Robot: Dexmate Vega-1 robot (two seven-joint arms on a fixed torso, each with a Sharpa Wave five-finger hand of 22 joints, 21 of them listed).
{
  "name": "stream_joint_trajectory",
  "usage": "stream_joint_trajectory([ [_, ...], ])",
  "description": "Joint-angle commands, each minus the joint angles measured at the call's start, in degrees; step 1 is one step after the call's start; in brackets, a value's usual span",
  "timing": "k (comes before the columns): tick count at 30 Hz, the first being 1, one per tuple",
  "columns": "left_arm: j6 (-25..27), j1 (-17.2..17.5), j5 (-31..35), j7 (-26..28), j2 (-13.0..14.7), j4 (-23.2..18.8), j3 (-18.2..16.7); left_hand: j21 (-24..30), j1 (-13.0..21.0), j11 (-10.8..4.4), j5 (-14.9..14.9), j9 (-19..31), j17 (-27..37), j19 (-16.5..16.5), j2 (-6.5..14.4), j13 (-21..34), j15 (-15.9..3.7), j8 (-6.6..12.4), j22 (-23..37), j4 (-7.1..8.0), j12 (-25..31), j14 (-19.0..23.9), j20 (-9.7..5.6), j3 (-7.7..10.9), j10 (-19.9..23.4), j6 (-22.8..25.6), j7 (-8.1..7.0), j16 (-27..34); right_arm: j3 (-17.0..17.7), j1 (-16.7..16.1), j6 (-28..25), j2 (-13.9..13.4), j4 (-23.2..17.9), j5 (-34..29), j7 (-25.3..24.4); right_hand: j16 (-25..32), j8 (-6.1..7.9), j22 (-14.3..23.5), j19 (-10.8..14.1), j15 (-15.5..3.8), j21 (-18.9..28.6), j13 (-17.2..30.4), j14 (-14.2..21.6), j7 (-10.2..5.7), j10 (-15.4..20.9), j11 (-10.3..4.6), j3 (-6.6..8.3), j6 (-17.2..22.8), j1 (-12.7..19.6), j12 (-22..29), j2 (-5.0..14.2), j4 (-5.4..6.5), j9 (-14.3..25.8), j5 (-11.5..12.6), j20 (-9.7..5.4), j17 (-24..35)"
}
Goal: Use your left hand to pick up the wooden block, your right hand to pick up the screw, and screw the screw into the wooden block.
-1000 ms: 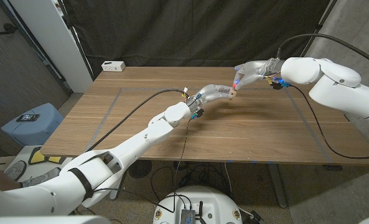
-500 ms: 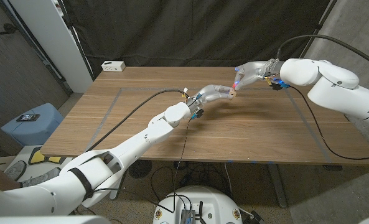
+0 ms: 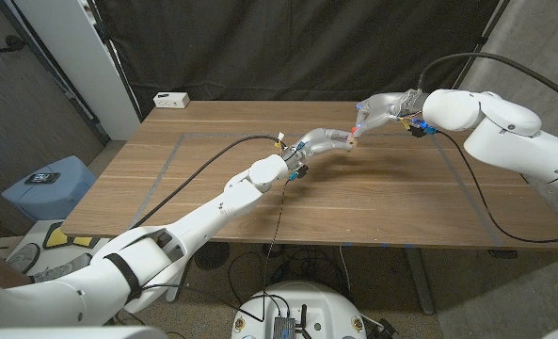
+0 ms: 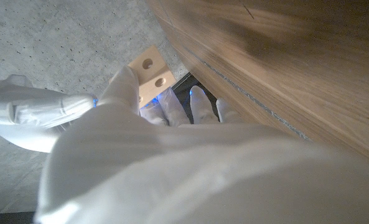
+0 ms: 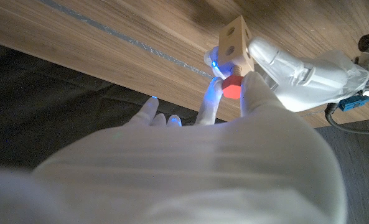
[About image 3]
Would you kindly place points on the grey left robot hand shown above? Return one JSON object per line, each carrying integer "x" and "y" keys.
{"x": 318, "y": 141}

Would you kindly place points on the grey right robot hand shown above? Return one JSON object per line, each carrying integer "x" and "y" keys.
{"x": 389, "y": 108}

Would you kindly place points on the small wooden block with holes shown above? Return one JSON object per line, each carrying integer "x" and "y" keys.
{"x": 351, "y": 141}

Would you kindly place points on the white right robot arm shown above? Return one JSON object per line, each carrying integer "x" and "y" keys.
{"x": 504, "y": 132}

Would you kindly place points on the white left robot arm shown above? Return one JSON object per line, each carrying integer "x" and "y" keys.
{"x": 212, "y": 216}

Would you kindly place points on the black backdrop curtain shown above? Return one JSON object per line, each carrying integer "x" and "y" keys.
{"x": 283, "y": 47}

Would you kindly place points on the black backdrop stand pole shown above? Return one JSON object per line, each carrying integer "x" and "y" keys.
{"x": 480, "y": 40}
{"x": 116, "y": 61}

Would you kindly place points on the white power outlet box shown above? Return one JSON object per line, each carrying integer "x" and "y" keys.
{"x": 171, "y": 100}

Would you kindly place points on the round black floor fan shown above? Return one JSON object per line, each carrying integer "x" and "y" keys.
{"x": 212, "y": 256}

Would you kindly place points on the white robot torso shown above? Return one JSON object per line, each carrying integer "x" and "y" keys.
{"x": 297, "y": 306}

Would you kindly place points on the grey table leg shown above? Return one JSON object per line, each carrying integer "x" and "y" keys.
{"x": 419, "y": 278}

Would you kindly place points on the black flat floor plate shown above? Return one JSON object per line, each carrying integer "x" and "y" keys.
{"x": 503, "y": 254}

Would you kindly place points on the grey electronics module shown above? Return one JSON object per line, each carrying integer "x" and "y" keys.
{"x": 283, "y": 327}

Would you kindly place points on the white table leg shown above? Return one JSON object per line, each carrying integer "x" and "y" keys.
{"x": 176, "y": 292}

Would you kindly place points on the white pillar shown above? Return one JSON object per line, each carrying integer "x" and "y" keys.
{"x": 81, "y": 70}

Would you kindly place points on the blue padded stool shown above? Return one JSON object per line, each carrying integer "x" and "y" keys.
{"x": 48, "y": 198}

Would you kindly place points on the grey sneaker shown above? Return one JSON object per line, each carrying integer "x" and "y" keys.
{"x": 62, "y": 270}

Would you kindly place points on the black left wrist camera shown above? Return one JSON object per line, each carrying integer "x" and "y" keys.
{"x": 301, "y": 172}

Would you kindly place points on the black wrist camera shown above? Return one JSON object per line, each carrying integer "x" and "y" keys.
{"x": 418, "y": 132}
{"x": 301, "y": 172}

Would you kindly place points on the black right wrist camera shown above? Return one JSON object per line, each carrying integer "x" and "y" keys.
{"x": 418, "y": 132}

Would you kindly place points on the black wall rail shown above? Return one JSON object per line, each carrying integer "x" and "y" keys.
{"x": 53, "y": 70}

